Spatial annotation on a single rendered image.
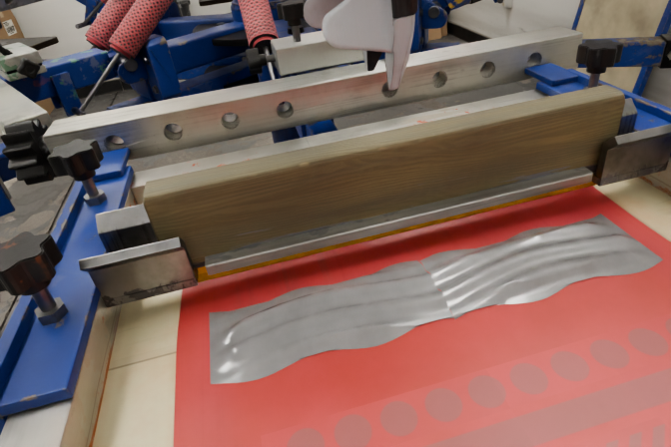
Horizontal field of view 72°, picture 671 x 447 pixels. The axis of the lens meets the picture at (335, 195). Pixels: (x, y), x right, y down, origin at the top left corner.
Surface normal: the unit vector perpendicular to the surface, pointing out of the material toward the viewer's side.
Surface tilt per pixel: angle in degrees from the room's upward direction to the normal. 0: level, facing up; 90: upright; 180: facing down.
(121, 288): 90
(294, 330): 31
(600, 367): 0
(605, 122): 90
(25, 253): 0
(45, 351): 0
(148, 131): 90
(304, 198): 90
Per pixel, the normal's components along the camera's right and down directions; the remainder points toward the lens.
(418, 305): -0.04, -0.45
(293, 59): 0.24, 0.50
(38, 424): -0.11, -0.84
